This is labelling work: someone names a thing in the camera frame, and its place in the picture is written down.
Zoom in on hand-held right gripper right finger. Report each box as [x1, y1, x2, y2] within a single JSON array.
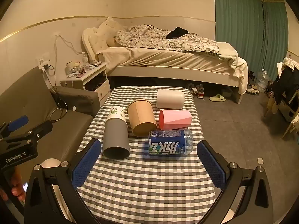
[[197, 140, 279, 224]]

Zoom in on white wall socket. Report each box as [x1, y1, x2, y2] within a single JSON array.
[[35, 52, 51, 72]]

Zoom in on black cloth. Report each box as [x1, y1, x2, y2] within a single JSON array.
[[166, 27, 189, 40]]

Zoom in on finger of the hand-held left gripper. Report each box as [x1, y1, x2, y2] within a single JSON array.
[[0, 115, 29, 136], [3, 120, 53, 145]]

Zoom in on cosmetics clutter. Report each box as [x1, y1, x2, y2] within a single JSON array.
[[65, 60, 103, 78]]

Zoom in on black cable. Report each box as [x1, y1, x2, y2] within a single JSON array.
[[43, 64, 69, 123]]

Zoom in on pink faceted cup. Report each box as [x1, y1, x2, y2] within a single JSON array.
[[159, 109, 192, 131]]

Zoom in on plaid cloth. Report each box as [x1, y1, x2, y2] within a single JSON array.
[[282, 57, 299, 72]]

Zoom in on person's left hand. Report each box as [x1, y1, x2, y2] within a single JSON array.
[[0, 167, 27, 202]]

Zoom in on cream pillow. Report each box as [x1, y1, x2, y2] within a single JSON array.
[[97, 17, 128, 48]]

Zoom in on pile of shoes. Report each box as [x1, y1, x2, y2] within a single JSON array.
[[246, 71, 261, 96]]

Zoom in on brown paper cup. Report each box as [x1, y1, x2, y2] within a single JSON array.
[[127, 99, 157, 138]]

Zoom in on grey plastic cup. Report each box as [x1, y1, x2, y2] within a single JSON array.
[[103, 118, 131, 161]]

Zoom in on black jacket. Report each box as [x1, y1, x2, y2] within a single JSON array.
[[272, 67, 299, 106]]

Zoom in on grey sneaker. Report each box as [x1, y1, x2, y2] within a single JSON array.
[[187, 83, 205, 99]]

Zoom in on green printed paper cup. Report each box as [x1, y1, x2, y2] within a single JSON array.
[[106, 106, 128, 128]]

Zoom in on bed with floral blanket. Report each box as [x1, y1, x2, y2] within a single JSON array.
[[82, 27, 248, 105]]

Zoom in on grey sofa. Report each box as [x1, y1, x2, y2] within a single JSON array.
[[0, 65, 101, 169]]

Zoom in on white plastic cup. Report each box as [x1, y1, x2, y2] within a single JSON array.
[[156, 89, 185, 110]]

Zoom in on white cable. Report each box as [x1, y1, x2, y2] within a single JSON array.
[[54, 35, 82, 55]]

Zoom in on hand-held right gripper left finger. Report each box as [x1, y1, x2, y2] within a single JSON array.
[[24, 138, 102, 224]]

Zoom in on cream blanket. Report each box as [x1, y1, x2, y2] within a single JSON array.
[[217, 41, 249, 95]]

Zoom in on white nightstand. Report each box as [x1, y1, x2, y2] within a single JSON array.
[[60, 62, 112, 103]]

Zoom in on green curtain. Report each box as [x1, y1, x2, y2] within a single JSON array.
[[213, 0, 289, 57]]

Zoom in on checkered tablecloth table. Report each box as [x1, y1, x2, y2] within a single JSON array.
[[77, 86, 222, 224]]

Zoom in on leaf print quilt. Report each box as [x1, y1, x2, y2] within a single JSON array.
[[114, 24, 221, 58]]

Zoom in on large water jug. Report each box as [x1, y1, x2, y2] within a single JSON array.
[[256, 69, 270, 93]]

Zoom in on blue label plastic bottle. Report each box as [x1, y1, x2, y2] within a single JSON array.
[[148, 128, 194, 156]]

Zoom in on wooden chair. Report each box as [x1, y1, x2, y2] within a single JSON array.
[[264, 91, 299, 141]]

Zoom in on green slipper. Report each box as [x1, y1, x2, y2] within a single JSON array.
[[209, 94, 226, 102]]

